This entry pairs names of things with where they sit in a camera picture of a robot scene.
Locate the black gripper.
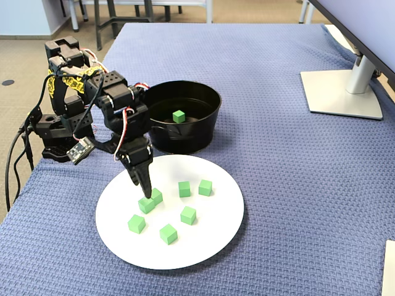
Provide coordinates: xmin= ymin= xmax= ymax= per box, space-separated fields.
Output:
xmin=101 ymin=103 xmax=154 ymax=200

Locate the white round plate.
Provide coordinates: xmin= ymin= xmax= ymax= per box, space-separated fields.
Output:
xmin=95 ymin=154 xmax=245 ymax=271

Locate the black metal bucket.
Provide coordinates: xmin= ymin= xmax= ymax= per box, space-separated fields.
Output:
xmin=135 ymin=80 xmax=222 ymax=155

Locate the blue waffle-weave cloth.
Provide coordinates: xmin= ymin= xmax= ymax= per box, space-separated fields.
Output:
xmin=0 ymin=23 xmax=395 ymax=296

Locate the monitor with silver stand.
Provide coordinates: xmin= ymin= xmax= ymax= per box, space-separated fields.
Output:
xmin=300 ymin=0 xmax=395 ymax=120

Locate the white furniture leg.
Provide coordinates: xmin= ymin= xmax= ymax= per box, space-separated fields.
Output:
xmin=297 ymin=0 xmax=316 ymax=25

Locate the white flat board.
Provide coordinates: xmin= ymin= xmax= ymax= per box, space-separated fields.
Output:
xmin=381 ymin=239 xmax=395 ymax=296

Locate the small camera circuit board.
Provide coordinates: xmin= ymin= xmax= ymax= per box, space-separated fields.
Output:
xmin=66 ymin=137 xmax=95 ymax=166

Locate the black base cable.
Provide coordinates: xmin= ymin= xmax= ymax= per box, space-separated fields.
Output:
xmin=4 ymin=123 xmax=30 ymax=213
xmin=10 ymin=132 xmax=35 ymax=201

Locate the thin black camera cable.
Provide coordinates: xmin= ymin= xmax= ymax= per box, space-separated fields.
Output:
xmin=27 ymin=69 xmax=106 ymax=146

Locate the dark grey metal stool frame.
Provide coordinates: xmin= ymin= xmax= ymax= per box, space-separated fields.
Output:
xmin=93 ymin=0 xmax=155 ymax=51

